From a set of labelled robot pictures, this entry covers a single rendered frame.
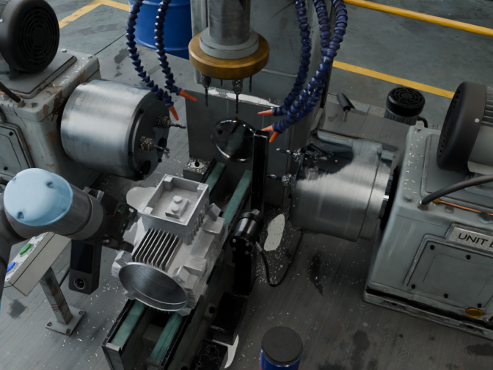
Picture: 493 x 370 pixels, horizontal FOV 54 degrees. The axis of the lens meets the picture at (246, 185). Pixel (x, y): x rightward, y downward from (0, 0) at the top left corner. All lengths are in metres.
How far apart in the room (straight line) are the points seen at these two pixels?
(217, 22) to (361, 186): 0.46
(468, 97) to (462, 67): 3.05
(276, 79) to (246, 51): 0.29
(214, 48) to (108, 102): 0.34
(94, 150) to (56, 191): 0.60
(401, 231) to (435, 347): 0.33
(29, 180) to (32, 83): 0.69
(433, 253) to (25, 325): 0.96
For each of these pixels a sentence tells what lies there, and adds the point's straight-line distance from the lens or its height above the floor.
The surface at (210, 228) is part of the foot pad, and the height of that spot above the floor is 1.08.
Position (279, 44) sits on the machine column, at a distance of 1.29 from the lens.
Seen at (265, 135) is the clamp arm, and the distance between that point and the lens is 0.98.
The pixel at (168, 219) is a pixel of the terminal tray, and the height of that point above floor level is 1.14.
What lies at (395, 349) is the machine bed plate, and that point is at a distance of 1.25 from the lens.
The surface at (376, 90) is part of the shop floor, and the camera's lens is 3.53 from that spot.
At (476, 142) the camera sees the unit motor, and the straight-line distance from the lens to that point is 1.01.
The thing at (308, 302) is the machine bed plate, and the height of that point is 0.80.
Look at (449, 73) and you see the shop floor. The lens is 3.92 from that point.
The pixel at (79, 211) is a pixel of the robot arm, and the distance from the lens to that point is 0.73.
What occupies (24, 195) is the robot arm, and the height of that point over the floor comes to 1.41.
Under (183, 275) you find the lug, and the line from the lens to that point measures 0.95.
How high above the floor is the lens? 1.87
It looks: 45 degrees down
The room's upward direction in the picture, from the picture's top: 2 degrees clockwise
